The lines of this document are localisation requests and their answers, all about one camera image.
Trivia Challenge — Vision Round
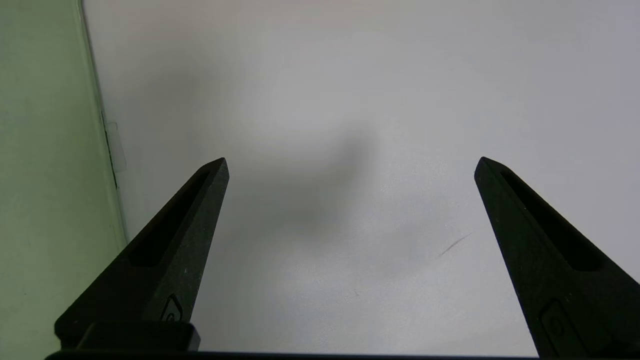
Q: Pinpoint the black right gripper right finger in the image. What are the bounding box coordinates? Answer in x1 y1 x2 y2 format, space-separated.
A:
474 156 640 360

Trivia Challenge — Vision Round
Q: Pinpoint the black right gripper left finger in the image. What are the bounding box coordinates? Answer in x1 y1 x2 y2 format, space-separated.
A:
54 157 230 351

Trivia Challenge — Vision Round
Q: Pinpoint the light green plastic tray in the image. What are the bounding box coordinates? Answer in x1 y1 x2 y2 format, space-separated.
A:
0 0 129 360

